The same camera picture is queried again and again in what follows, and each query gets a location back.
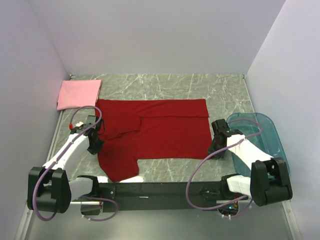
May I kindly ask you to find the red t shirt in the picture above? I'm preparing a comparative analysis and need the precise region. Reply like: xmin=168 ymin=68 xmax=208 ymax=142
xmin=96 ymin=99 xmax=212 ymax=182

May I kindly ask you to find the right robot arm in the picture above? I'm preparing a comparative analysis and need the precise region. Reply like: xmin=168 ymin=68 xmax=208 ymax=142
xmin=208 ymin=119 xmax=293 ymax=207

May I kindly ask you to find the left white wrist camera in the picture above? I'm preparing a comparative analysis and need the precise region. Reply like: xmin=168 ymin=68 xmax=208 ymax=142
xmin=68 ymin=121 xmax=84 ymax=130

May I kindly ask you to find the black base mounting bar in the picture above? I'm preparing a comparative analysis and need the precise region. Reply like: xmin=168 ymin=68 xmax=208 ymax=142
xmin=98 ymin=181 xmax=251 ymax=213

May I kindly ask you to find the folded pink t shirt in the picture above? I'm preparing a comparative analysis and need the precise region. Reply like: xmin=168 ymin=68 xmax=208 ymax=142
xmin=56 ymin=79 xmax=102 ymax=111

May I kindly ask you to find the teal transparent plastic bin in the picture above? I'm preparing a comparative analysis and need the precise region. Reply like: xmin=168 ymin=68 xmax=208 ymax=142
xmin=226 ymin=112 xmax=288 ymax=177

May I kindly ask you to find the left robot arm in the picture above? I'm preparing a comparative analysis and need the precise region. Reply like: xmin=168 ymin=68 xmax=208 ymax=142
xmin=27 ymin=115 xmax=104 ymax=221

